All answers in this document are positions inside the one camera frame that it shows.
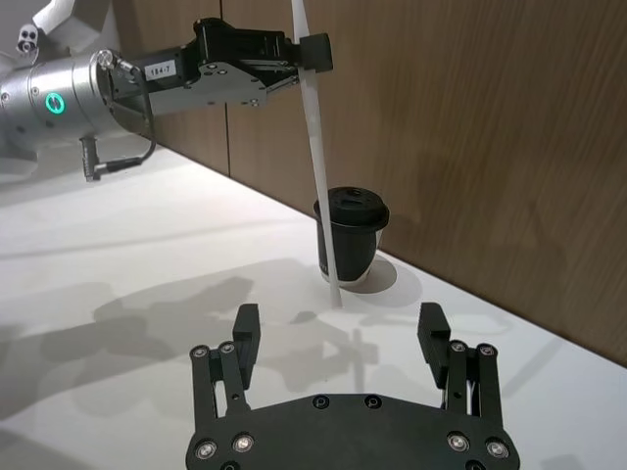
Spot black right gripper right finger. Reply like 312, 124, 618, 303
415, 302, 506, 426

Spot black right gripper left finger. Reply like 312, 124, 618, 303
189, 303, 261, 428

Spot black paper cup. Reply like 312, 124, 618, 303
314, 200, 382, 286

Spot long white straw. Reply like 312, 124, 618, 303
289, 0, 345, 310

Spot black plastic cup lid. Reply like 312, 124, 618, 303
313, 185, 392, 232

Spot thin dark gripper cable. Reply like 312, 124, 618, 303
79, 57, 159, 184

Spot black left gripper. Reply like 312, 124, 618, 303
100, 18, 335, 118

